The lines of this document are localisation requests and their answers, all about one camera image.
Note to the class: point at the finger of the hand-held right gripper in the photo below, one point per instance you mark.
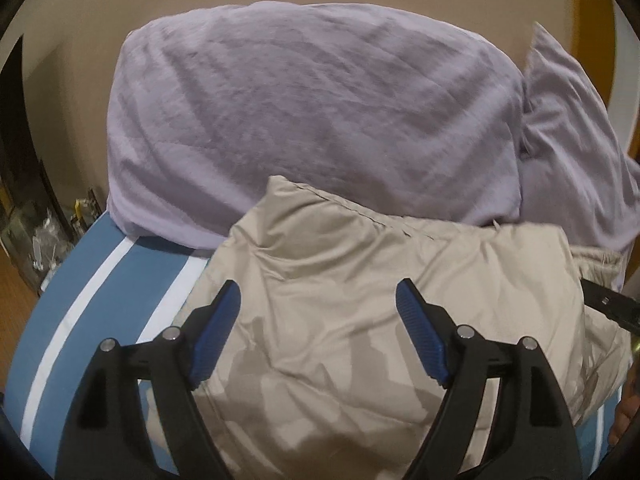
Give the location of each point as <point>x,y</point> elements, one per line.
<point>612,305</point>

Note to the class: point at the person's right hand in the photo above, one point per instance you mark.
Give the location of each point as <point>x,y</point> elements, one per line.
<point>625,417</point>

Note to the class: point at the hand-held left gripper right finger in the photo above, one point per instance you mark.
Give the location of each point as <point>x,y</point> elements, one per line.
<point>420,337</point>

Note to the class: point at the orange wooden door frame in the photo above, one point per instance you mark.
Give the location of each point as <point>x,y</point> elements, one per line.
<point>597,35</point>

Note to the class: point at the bedside clutter pile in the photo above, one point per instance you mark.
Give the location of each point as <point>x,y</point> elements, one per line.
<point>45,230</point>

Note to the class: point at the blue white striped bed sheet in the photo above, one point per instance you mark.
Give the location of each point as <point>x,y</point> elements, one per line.
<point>65,285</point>

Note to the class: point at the lilac pillow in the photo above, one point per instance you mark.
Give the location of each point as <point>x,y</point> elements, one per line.
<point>575,160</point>
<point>300,120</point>

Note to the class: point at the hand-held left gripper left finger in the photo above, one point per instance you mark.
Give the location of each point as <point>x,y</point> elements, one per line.
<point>215,332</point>

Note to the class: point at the beige puffer jacket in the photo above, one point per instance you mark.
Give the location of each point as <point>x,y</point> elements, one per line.
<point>350,285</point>

